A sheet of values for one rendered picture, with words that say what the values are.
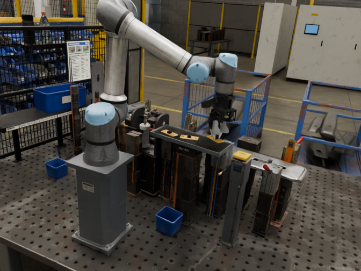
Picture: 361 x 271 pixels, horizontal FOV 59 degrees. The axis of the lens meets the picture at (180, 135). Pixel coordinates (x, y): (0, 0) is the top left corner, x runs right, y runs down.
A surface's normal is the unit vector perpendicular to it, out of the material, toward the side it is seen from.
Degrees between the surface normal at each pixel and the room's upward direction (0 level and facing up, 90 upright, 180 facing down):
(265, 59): 90
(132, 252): 0
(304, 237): 0
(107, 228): 90
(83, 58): 90
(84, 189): 90
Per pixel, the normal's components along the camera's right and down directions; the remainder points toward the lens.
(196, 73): -0.16, 0.36
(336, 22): -0.40, 0.32
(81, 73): 0.84, 0.26
